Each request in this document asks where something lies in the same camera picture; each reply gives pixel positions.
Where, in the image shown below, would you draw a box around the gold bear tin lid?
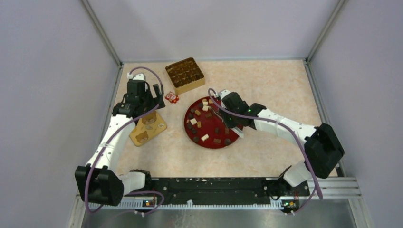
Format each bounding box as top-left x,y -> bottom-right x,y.
129,111 -> 167,147

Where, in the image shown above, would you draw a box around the silver metal tongs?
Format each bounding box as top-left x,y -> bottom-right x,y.
210,106 -> 244,138

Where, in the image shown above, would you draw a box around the red round tray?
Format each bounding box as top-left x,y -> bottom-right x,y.
183,96 -> 239,149

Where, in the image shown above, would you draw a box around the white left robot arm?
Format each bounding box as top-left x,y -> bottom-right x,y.
75,79 -> 165,206

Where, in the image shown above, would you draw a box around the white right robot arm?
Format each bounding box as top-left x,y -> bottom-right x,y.
209,89 -> 345,196

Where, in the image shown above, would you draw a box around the gold chocolate box tin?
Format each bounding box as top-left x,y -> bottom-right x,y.
165,57 -> 205,95

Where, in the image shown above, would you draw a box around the red owl toy block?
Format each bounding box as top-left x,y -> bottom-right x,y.
165,91 -> 179,104

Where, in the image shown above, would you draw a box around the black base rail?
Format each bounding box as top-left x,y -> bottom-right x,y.
141,177 -> 310,206

